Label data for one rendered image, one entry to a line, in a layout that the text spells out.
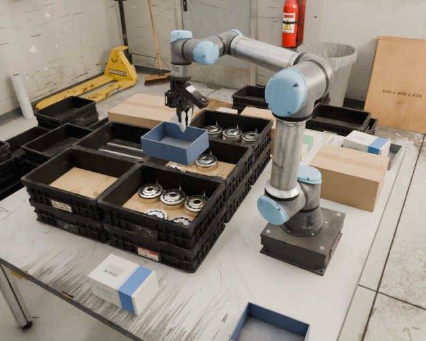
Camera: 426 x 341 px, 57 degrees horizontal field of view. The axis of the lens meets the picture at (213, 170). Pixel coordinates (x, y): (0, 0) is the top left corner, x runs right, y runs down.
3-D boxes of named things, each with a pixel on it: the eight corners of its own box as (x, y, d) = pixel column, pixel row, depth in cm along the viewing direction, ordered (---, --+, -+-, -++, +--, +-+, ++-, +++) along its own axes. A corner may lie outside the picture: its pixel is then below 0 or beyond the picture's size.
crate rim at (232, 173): (253, 151, 175) (253, 146, 174) (226, 187, 153) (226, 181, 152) (176, 136, 191) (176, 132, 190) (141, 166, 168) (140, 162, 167)
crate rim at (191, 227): (226, 187, 153) (226, 181, 152) (190, 234, 130) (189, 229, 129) (141, 166, 168) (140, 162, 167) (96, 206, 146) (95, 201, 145)
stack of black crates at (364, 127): (362, 166, 301) (372, 111, 277) (351, 185, 280) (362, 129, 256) (312, 154, 319) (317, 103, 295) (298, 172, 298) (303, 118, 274)
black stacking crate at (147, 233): (226, 206, 158) (226, 183, 152) (192, 255, 136) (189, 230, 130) (145, 185, 173) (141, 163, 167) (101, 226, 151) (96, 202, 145)
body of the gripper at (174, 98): (176, 103, 152) (176, 72, 147) (195, 107, 148) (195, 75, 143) (163, 107, 146) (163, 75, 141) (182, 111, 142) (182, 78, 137)
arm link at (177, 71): (195, 63, 141) (182, 66, 135) (195, 76, 143) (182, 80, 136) (179, 61, 144) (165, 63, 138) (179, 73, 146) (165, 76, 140)
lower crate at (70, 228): (148, 204, 179) (144, 183, 173) (106, 247, 157) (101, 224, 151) (80, 186, 195) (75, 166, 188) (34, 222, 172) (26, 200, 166)
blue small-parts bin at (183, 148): (209, 146, 148) (207, 130, 144) (187, 166, 137) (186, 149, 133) (166, 136, 157) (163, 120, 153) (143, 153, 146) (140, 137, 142)
